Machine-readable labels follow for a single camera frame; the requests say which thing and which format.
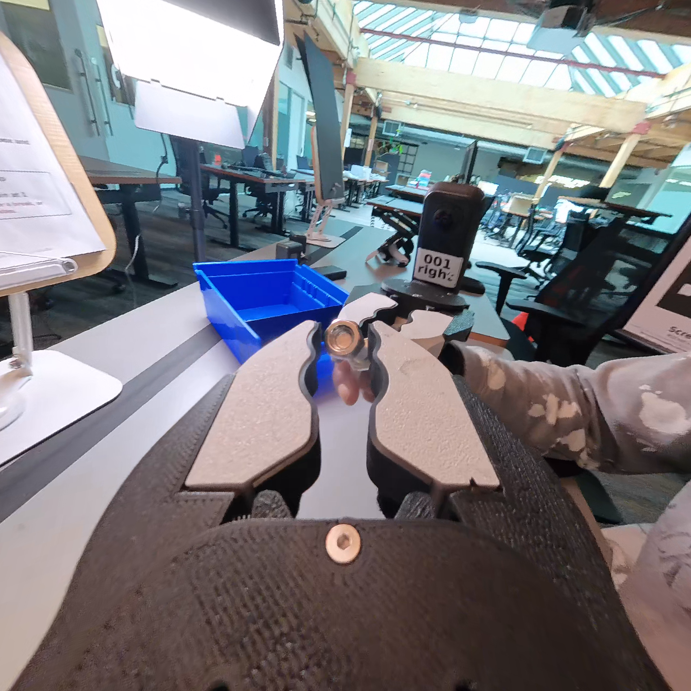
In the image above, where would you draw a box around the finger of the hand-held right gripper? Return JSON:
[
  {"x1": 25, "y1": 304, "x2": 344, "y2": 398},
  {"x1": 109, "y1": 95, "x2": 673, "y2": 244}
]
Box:
[
  {"x1": 391, "y1": 309, "x2": 455, "y2": 357},
  {"x1": 339, "y1": 293, "x2": 399, "y2": 331}
]

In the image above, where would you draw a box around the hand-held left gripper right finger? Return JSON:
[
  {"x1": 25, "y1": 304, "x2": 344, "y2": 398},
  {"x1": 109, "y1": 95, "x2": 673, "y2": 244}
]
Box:
[{"x1": 366, "y1": 321, "x2": 502, "y2": 507}]

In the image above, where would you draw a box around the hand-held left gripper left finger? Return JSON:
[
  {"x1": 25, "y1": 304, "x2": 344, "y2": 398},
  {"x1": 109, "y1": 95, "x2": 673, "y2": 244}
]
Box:
[{"x1": 184, "y1": 320, "x2": 323, "y2": 502}]

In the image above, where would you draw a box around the silver hex nut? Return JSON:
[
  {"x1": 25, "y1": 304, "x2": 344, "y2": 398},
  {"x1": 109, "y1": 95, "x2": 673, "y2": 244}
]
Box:
[{"x1": 323, "y1": 319, "x2": 365, "y2": 360}]

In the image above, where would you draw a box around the silver hex bolt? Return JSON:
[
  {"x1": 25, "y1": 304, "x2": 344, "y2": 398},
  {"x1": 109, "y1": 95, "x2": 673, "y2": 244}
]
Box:
[{"x1": 332, "y1": 329, "x2": 374, "y2": 373}]

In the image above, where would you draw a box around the blue plastic bin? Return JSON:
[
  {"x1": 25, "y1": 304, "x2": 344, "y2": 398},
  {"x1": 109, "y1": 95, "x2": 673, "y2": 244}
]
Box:
[{"x1": 193, "y1": 259, "x2": 351, "y2": 397}]

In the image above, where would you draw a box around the person's right forearm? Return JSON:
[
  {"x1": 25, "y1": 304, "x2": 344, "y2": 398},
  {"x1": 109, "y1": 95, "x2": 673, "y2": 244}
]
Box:
[{"x1": 456, "y1": 341, "x2": 691, "y2": 476}]

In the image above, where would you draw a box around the person's right hand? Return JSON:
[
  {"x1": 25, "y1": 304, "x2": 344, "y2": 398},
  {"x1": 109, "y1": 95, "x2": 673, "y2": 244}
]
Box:
[{"x1": 330, "y1": 359, "x2": 377, "y2": 407}]

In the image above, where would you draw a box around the black folding laptop stand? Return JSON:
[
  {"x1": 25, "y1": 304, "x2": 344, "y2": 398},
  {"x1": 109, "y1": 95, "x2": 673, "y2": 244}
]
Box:
[{"x1": 366, "y1": 208, "x2": 421, "y2": 269}]

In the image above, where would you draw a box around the pale wooden document stand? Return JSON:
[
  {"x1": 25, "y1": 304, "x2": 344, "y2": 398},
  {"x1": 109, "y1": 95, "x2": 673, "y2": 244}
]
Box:
[{"x1": 305, "y1": 125, "x2": 347, "y2": 250}]

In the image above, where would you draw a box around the black office chair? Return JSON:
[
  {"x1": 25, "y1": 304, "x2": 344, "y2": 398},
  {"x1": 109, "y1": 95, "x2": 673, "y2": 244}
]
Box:
[
  {"x1": 242, "y1": 153, "x2": 277, "y2": 218},
  {"x1": 478, "y1": 208, "x2": 635, "y2": 373}
]

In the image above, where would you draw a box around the wooden desk with black legs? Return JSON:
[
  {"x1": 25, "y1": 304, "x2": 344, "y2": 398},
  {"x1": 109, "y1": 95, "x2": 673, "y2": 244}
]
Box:
[
  {"x1": 81, "y1": 155, "x2": 183, "y2": 287},
  {"x1": 200, "y1": 163, "x2": 316, "y2": 250}
]

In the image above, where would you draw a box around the wooden and white document stand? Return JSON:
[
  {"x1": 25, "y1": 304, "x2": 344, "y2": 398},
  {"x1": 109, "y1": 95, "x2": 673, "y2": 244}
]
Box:
[{"x1": 0, "y1": 30, "x2": 124, "y2": 468}]

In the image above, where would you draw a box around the black and white marker board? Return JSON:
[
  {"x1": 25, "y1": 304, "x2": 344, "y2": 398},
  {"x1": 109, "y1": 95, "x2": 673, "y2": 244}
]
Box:
[{"x1": 621, "y1": 216, "x2": 691, "y2": 356}]

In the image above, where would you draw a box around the printed instruction sheet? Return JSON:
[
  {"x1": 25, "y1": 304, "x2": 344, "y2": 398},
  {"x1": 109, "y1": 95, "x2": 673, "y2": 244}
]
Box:
[{"x1": 0, "y1": 51, "x2": 108, "y2": 254}]

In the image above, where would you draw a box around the bright studio light on stand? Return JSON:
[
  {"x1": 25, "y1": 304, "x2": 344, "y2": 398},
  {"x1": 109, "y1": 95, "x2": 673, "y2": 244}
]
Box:
[{"x1": 96, "y1": 0, "x2": 285, "y2": 265}]

